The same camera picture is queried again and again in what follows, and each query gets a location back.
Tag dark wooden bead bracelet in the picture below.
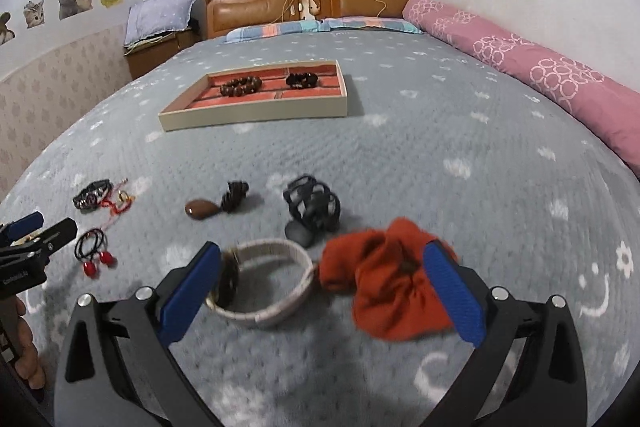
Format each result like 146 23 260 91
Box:
285 72 321 88

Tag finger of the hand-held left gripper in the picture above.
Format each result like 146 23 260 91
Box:
15 217 78 264
0 211 45 248

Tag grey flower print bedspread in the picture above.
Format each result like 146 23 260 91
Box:
0 29 640 427

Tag wooden bedside cabinet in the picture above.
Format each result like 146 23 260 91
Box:
124 29 198 80

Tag cream scrunchie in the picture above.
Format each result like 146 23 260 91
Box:
205 238 318 328

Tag orange scrunchie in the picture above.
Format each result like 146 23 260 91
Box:
317 217 458 342

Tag pink circle print bolster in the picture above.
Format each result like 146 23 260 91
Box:
401 0 640 180

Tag blue dotted pillow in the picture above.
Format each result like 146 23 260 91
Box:
123 0 199 48

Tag brown pendant dark cord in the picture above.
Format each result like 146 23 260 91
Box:
184 179 251 220

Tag person's left hand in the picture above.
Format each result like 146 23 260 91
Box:
10 294 47 390

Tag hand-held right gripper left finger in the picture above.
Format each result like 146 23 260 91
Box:
52 241 222 427

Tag black bead bracelet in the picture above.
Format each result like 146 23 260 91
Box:
281 174 342 249

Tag beige jewelry tray red lining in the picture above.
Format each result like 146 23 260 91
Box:
158 59 349 132

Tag black hair ties red beads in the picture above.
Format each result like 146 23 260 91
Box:
74 228 117 280

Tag red string bracelet gold beads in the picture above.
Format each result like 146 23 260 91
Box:
100 178 136 214

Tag tabby kitten wall sticker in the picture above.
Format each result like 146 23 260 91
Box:
23 0 48 28

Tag brown wooden bead bracelet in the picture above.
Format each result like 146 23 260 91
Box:
220 77 261 96

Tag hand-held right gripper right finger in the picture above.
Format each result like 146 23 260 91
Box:
422 239 588 427

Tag striped pillow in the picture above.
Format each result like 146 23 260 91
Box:
320 17 423 35
222 21 326 44

